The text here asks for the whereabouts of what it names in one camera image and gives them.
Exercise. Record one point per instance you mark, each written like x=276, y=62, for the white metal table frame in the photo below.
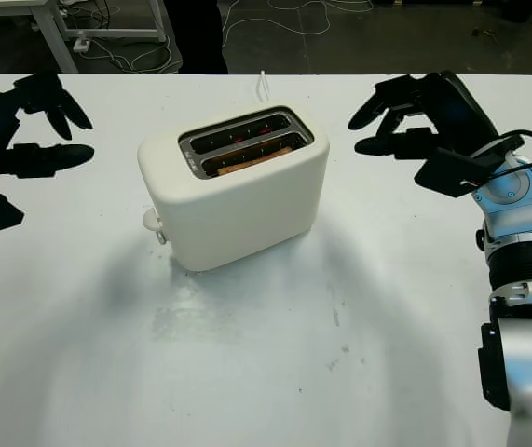
x=53, y=37

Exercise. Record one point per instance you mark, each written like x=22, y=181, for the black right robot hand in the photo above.
x=461, y=112

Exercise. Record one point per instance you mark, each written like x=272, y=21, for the cream toaster lever knob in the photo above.
x=150, y=220

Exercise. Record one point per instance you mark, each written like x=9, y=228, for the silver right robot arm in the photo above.
x=512, y=219

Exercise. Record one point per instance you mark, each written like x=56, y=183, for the cream two-slot toaster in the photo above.
x=237, y=214

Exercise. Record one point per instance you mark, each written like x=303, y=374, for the small dark floor debris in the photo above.
x=482, y=32

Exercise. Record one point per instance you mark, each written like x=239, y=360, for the person in dark clothes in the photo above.
x=200, y=37

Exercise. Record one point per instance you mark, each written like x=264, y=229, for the browned toast slice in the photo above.
x=254, y=162

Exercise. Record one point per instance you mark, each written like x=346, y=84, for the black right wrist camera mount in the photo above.
x=447, y=172

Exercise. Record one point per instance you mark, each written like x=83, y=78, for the white power strip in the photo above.
x=82, y=44

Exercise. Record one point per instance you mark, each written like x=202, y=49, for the black object on floor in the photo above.
x=517, y=9

